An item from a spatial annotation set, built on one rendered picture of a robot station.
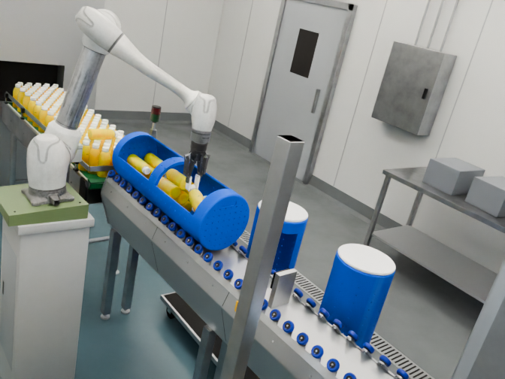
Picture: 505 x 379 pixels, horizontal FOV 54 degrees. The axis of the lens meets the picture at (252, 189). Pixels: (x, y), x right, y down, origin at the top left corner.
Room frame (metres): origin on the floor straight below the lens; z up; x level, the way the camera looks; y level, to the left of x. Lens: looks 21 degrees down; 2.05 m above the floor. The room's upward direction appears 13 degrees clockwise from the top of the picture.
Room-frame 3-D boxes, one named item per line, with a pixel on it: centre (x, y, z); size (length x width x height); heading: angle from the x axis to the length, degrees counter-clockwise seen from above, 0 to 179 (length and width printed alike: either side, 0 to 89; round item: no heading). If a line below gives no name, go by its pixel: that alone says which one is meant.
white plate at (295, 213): (2.49, -0.19, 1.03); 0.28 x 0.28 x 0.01
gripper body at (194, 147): (2.16, 0.28, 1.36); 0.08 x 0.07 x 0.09; 135
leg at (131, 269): (2.70, 0.64, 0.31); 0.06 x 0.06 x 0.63; 44
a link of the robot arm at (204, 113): (2.17, 0.29, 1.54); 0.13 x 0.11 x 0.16; 12
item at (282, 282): (1.74, -0.20, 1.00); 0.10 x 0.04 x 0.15; 134
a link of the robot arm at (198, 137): (2.16, 0.28, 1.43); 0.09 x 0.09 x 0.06
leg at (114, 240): (2.60, 0.74, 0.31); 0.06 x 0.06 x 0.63; 44
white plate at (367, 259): (2.13, -0.60, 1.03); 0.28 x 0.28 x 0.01
